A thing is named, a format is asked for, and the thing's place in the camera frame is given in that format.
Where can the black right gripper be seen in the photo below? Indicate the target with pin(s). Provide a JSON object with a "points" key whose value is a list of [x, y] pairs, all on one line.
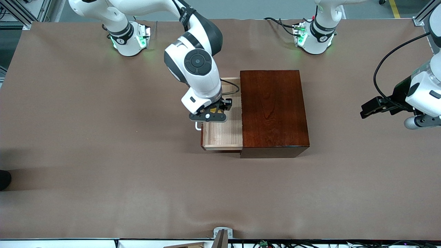
{"points": [[225, 104]]}

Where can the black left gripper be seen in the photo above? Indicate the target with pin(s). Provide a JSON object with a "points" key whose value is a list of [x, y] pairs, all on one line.
{"points": [[400, 92]]}

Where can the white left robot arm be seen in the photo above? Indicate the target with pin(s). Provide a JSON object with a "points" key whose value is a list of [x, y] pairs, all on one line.
{"points": [[318, 38]]}

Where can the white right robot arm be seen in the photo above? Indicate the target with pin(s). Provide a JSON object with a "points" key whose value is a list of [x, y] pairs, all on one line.
{"points": [[196, 62]]}

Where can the dark wooden drawer cabinet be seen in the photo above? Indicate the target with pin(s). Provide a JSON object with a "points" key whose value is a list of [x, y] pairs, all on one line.
{"points": [[275, 113]]}

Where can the brown table mat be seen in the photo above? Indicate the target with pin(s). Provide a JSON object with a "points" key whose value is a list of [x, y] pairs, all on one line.
{"points": [[137, 193]]}

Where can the grey-brown wedge board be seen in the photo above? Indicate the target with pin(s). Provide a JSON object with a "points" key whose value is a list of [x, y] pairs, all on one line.
{"points": [[221, 241]]}

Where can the flat cardboard piece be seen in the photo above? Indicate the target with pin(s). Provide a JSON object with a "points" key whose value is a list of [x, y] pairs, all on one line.
{"points": [[186, 245]]}

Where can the black rounded object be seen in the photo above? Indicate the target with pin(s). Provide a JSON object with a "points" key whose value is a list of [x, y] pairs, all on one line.
{"points": [[4, 179]]}

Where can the aluminium frame post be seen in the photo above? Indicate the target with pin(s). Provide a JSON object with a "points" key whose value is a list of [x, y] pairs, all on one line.
{"points": [[421, 15]]}

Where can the small metal clamp bracket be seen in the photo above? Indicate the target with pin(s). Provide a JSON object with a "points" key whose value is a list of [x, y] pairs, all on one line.
{"points": [[223, 230]]}

